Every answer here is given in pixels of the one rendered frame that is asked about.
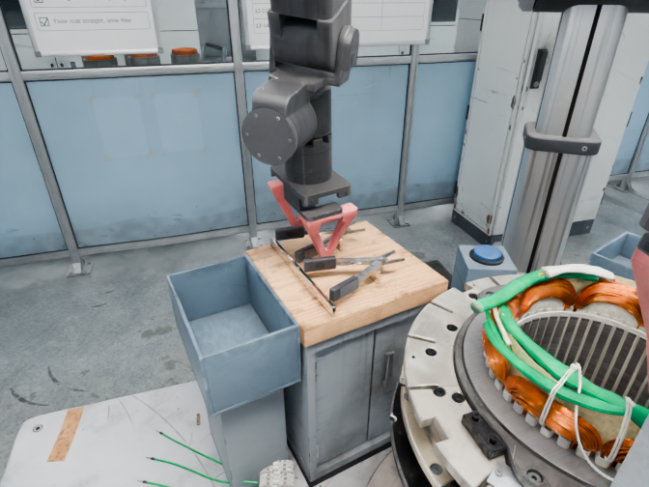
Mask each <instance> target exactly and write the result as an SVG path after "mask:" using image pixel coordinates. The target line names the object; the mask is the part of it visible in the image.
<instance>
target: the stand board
mask: <svg viewBox="0 0 649 487"><path fill-rule="evenodd" d="M349 227H350V228H351V230H352V229H361V228H365V231H362V232H357V233H351V234H347V235H344V236H343V237H342V238H343V239H344V240H343V251H340V250H339V249H337V248H335V250H334V252H333V254H332V255H335V257H336V258H358V257H378V256H380V255H383V254H384V253H387V252H389V251H392V250H395V251H396V253H394V254H392V255H390V256H388V257H387V258H388V260H391V259H399V258H405V261H402V262H397V263H393V264H388V265H384V266H381V267H379V270H381V283H380V284H376V283H375V282H374V281H373V280H372V279H371V278H370V277H367V278H366V279H365V280H364V281H363V282H361V283H360V284H359V285H358V289H356V290H355V291H353V292H351V293H349V294H348V295H346V296H345V297H343V298H342V299H339V300H338V301H335V302H332V303H333V304H334V305H335V306H336V316H335V317H331V316H330V315H329V314H328V313H327V311H326V310H325V309H324V308H323V307H322V305H321V304H320V303H319V302H318V301H317V300H316V298H315V297H314V296H313V295H312V294H311V293H310V291H309V290H308V289H307V288H306V287H305V286H304V284H303V283H302V282H301V281H300V280H299V279H298V277H297V276H296V275H295V274H294V273H293V271H292V270H291V269H290V268H289V267H288V266H287V264H286V263H285V262H284V261H283V260H282V259H281V257H280V256H279V255H278V254H277V253H276V252H275V250H274V249H273V248H272V247H271V246H270V245H266V246H262V247H258V248H254V249H250V250H246V251H245V255H246V254H247V255H248V256H249V258H250V259H251V261H252V262H253V263H254V265H255V266H256V267H257V269H258V270H259V271H260V273H261V274H262V275H263V277H264V278H265V279H266V281H267V282H268V284H269V285H270V287H271V288H272V289H273V291H274V292H275V293H276V295H277V296H278V297H279V299H280V300H282V302H283V303H284V305H285V306H286V307H287V309H288V310H289V311H290V313H291V314H292V315H293V317H294V318H295V319H296V321H297V322H298V324H299V333H300V342H301V343H302V345H303V346H304V347H308V346H311V345H313V344H316V343H319V342H321V341H324V340H327V339H329V338H331V337H334V336H337V335H340V334H342V333H345V332H348V331H350V330H353V329H358V328H360V327H363V326H366V325H369V324H371V323H374V322H377V321H378V320H381V319H384V318H387V317H389V316H392V315H395V314H398V313H400V312H403V311H406V310H408V309H411V308H414V307H416V306H418V305H421V304H424V303H427V302H429V301H432V300H433V299H435V298H436V297H438V296H439V295H441V294H442V293H444V292H446V291H447V287H448V280H447V279H446V278H444V277H443V276H441V275H440V274H439V273H437V272H436V271H434V270H433V269H431V268H430V267H429V266H427V265H426V264H425V263H423V262H422V261H421V260H419V259H418V258H416V257H415V256H414V255H412V254H411V253H410V252H408V251H407V250H405V249H404V248H403V247H401V246H400V245H399V244H397V243H395V242H394V241H393V240H391V239H390V238H389V237H387V236H386V235H385V234H384V233H383V232H381V231H380V230H379V229H377V228H376V227H374V226H373V225H372V224H370V223H369V222H368V221H366V220H365V221H361V222H357V223H356V224H354V225H351V226H349ZM309 244H312V241H311V239H310V237H309V235H307V236H304V238H299V239H291V240H288V241H285V242H281V243H280V245H281V246H282V247H283V248H284V249H285V250H286V251H287V252H288V253H289V255H290V256H291V257H292V258H293V259H294V260H295V251H297V250H299V249H301V248H303V247H305V246H307V245H309ZM363 270H364V265H353V266H350V267H349V266H336V269H333V270H325V271H317V272H307V273H306V274H307V275H308V276H309V277H310V278H311V279H312V280H313V281H314V282H315V284H316V285H317V286H318V287H319V288H320V289H321V290H322V291H323V292H324V294H325V295H326V296H327V297H328V298H329V288H331V287H333V286H335V285H336V284H338V283H340V282H342V281H344V280H345V279H347V278H349V277H351V276H353V275H355V276H357V275H358V274H359V273H361V272H362V271H363Z"/></svg>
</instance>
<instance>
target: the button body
mask: <svg viewBox="0 0 649 487"><path fill-rule="evenodd" d="M475 246H477V245H458V248H457V254H456V260H455V265H454V271H453V276H452V282H451V287H450V289H452V288H454V287H455V288H456V289H458V290H459V291H461V292H462V293H463V292H465V291H466V290H465V283H467V282H469V281H473V280H476V279H481V278H486V277H488V278H489V279H491V278H492V276H499V275H509V274H517V273H518V269H517V268H516V266H515V265H514V263H513V261H512V260H511V258H510V257H509V255H508V253H507V252H506V250H505V248H504V247H503V246H502V245H493V246H495V247H497V248H498V249H499V250H500V251H501V253H502V254H503V255H504V257H505V259H504V262H503V263H502V264H500V265H497V266H486V265H482V264H479V263H477V262H475V261H473V260H472V259H471V258H470V257H469V252H470V250H471V249H473V248H474V247H475Z"/></svg>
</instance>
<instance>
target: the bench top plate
mask: <svg viewBox="0 0 649 487"><path fill-rule="evenodd" d="M81 407H84V410H83V413H82V417H81V419H80V422H79V424H78V427H77V430H76V433H75V435H74V438H73V440H72V443H71V447H70V449H69V452H68V454H67V456H66V459H65V461H59V462H46V461H47V459H48V457H49V455H50V453H51V450H52V448H53V446H54V445H55V442H56V440H57V438H58V435H59V433H60V430H61V428H62V425H63V423H64V420H65V417H66V414H67V411H68V410H71V409H76V408H81ZM76 408H71V409H68V410H63V411H59V412H54V413H50V414H45V415H38V416H35V417H32V418H29V419H25V420H24V421H23V423H22V425H21V427H20V429H19V431H18V433H17V436H16V438H15V441H14V446H13V449H12V452H11V455H10V458H9V461H8V464H7V467H6V469H5V472H4V474H3V477H2V480H1V483H0V487H160V486H155V485H151V484H145V483H142V482H140V481H137V480H147V481H150V482H154V483H159V484H164V485H168V486H171V487H230V485H229V484H226V483H220V482H216V481H213V480H210V479H207V478H204V477H203V476H201V475H198V474H196V473H193V472H190V471H188V470H185V469H183V468H180V467H177V466H174V465H171V464H167V463H164V462H159V461H155V460H151V459H149V458H146V457H154V458H157V459H162V460H166V461H170V462H173V463H177V464H179V465H182V466H185V467H187V468H190V469H192V470H194V471H196V472H198V473H202V474H204V475H207V476H209V477H212V478H216V479H219V480H224V481H228V479H227V476H226V474H225V472H224V469H223V466H222V465H220V464H218V463H216V462H214V461H213V460H211V459H208V458H206V457H204V456H202V455H200V454H198V453H196V452H194V451H192V450H190V449H188V448H186V447H184V446H182V445H180V444H177V443H175V442H173V441H171V440H169V439H168V438H166V437H164V436H162V435H160V434H159V433H158V432H156V430H157V431H159V432H160V431H161V432H163V433H164V434H166V435H167V436H169V437H171V438H173V439H175V440H177V441H179V442H181V443H183V444H185V445H187V446H189V447H191V448H193V449H195V450H197V451H199V452H201V453H204V454H206V455H208V456H210V457H211V458H213V459H216V460H218V461H220V458H219V455H218V452H217V449H216V447H215V444H214V441H213V438H212V433H211V429H210V425H209V420H208V414H207V409H206V404H205V401H204V398H203V395H202V393H201V390H200V388H199V386H198V383H197V381H193V382H189V383H184V384H180V385H175V386H171V387H164V388H159V389H155V390H150V391H146V392H141V393H137V394H132V395H129V396H124V397H120V398H115V399H111V400H106V401H102V402H98V403H94V404H89V405H85V406H80V407H76ZM287 448H288V460H290V461H292V462H293V463H294V476H295V487H309V486H308V484H307V482H306V480H305V478H304V476H303V474H302V472H301V470H300V468H299V467H298V465H297V463H296V460H295V458H294V456H293V454H292V452H291V450H290V449H289V447H288V445H287ZM390 451H392V446H391V447H389V448H387V449H386V450H384V451H382V452H380V453H378V454H376V455H374V456H372V457H370V458H368V459H366V460H364V461H362V462H360V463H358V464H356V465H354V466H353V467H351V468H349V469H347V470H345V471H343V472H341V473H338V474H336V475H334V476H333V477H331V478H329V479H327V480H325V481H323V482H322V483H320V484H318V485H316V486H314V487H366V486H367V484H368V482H369V480H370V478H371V476H372V475H373V473H374V471H375V470H376V468H377V467H378V465H379V464H380V463H381V461H382V460H383V459H384V458H385V457H386V456H387V454H388V453H389V452H390ZM220 462H221V461H220Z"/></svg>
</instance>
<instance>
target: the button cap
mask: <svg viewBox="0 0 649 487"><path fill-rule="evenodd" d="M473 255H474V256H475V257H476V258H478V259H480V260H483V261H488V262H495V261H499V260H500V259H501V255H502V253H501V251H500V250H499V249H498V248H497V247H495V246H492V245H488V244H480V245H477V246H475V247H474V248H473Z"/></svg>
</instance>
